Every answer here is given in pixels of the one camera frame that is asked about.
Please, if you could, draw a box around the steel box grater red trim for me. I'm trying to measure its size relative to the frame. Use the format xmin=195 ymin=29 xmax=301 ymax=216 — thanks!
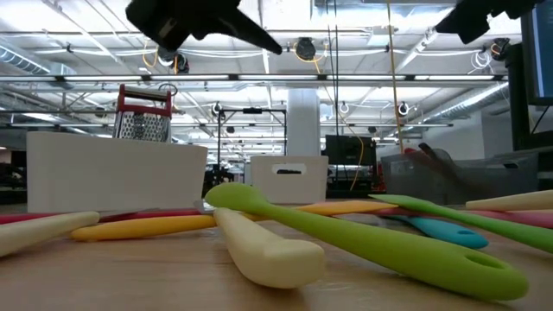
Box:
xmin=111 ymin=84 xmax=174 ymax=143

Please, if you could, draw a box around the black ceiling cable reel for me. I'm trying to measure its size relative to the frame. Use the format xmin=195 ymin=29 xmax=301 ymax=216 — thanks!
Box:
xmin=490 ymin=37 xmax=512 ymax=62
xmin=294 ymin=36 xmax=318 ymax=62
xmin=156 ymin=45 xmax=191 ymax=75

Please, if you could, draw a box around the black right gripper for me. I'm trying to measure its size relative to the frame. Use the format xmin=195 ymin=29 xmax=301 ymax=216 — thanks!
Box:
xmin=464 ymin=0 xmax=546 ymax=21

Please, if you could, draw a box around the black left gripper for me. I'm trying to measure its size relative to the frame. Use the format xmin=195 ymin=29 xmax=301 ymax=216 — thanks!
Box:
xmin=142 ymin=0 xmax=284 ymax=56

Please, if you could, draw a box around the pink silicone spatula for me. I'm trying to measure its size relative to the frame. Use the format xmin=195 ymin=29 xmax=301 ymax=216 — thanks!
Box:
xmin=371 ymin=207 xmax=553 ymax=230

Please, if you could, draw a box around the black aluminium table frame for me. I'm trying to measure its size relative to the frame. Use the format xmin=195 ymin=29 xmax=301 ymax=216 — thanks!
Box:
xmin=0 ymin=187 xmax=553 ymax=207

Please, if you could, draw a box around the red silicone spatula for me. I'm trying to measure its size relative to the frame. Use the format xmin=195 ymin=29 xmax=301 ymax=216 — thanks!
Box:
xmin=0 ymin=208 xmax=205 ymax=225

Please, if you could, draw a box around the grey translucent plastic bin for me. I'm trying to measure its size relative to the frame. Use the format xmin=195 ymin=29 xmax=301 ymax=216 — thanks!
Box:
xmin=379 ymin=148 xmax=540 ymax=207

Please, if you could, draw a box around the black background rig frame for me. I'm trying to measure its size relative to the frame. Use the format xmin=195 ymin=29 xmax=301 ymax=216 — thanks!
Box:
xmin=214 ymin=107 xmax=289 ymax=185

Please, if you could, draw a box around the yellow hanging cable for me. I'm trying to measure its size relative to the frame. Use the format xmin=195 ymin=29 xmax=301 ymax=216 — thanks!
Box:
xmin=385 ymin=0 xmax=406 ymax=156

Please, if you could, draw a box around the black computer monitor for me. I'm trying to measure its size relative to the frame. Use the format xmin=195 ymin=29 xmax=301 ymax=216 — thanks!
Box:
xmin=520 ymin=0 xmax=553 ymax=107

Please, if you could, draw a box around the green silicone spatula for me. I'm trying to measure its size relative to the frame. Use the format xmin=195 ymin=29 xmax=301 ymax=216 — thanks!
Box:
xmin=369 ymin=194 xmax=553 ymax=255

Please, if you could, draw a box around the white plastic bin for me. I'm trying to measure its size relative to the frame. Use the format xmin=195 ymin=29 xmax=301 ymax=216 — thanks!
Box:
xmin=250 ymin=155 xmax=329 ymax=206
xmin=26 ymin=131 xmax=209 ymax=214

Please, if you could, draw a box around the yellow silicone spatula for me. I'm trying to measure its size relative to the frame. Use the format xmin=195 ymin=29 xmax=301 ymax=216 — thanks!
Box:
xmin=70 ymin=200 xmax=397 ymax=243

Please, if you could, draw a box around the blue silicone spoon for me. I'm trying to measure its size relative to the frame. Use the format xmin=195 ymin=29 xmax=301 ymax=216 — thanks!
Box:
xmin=384 ymin=214 xmax=490 ymax=251

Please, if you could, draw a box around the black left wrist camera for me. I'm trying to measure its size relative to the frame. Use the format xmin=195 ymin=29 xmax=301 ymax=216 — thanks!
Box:
xmin=124 ymin=2 xmax=195 ymax=53

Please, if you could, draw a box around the white building pillar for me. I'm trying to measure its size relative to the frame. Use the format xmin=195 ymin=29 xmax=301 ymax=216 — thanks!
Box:
xmin=286 ymin=88 xmax=321 ymax=157

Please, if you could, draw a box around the black equipment box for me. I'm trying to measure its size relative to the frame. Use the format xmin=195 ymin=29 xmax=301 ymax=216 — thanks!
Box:
xmin=324 ymin=134 xmax=378 ymax=168

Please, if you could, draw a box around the green silicone spoon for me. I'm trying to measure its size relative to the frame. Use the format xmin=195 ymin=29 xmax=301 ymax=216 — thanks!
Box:
xmin=204 ymin=181 xmax=530 ymax=302

